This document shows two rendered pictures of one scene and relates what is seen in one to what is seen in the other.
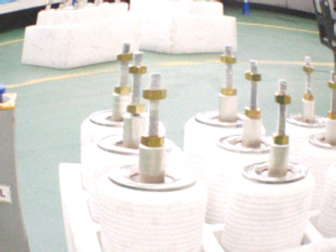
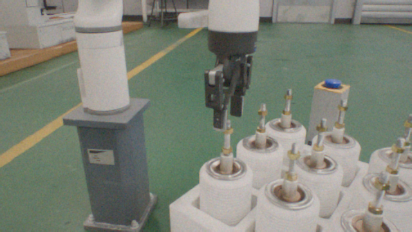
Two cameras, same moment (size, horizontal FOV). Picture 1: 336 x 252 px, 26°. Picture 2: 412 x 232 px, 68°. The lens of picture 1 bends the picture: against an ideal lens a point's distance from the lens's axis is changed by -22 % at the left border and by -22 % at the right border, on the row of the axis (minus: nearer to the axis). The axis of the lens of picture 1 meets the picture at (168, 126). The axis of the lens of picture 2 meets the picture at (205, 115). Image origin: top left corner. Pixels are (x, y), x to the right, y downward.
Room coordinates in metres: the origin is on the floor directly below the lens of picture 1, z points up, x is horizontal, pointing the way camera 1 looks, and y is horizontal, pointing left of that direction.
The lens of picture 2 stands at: (1.08, -0.56, 0.55)
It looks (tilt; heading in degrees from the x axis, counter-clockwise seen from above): 23 degrees down; 138
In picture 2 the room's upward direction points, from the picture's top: straight up
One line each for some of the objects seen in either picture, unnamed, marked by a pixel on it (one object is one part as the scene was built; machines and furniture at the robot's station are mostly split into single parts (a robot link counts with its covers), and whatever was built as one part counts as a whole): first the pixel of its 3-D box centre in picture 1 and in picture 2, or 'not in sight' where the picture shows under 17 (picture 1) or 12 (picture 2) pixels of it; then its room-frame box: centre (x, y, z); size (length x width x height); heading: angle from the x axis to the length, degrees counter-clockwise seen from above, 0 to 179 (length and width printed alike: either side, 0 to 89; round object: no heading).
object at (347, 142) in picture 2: (133, 145); (336, 140); (0.83, 0.03, 0.25); 0.08 x 0.08 x 0.01
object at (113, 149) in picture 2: not in sight; (116, 164); (0.45, -0.30, 0.15); 0.15 x 0.15 x 0.30; 39
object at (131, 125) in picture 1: (134, 132); (337, 135); (0.83, 0.03, 0.26); 0.02 x 0.02 x 0.03
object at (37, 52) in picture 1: (75, 40); not in sight; (3.29, 0.40, 0.09); 0.39 x 0.39 x 0.18; 45
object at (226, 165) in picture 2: not in sight; (226, 162); (0.75, -0.22, 0.26); 0.02 x 0.02 x 0.03
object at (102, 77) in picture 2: not in sight; (104, 71); (0.45, -0.30, 0.39); 0.09 x 0.09 x 0.17; 39
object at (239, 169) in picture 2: not in sight; (226, 168); (0.75, -0.22, 0.25); 0.08 x 0.08 x 0.01
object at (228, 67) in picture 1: (228, 76); (394, 160); (0.97, -0.07, 0.30); 0.01 x 0.01 x 0.08; 6
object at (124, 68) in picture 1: (123, 73); (406, 133); (0.95, 0.05, 0.30); 0.01 x 0.01 x 0.08; 81
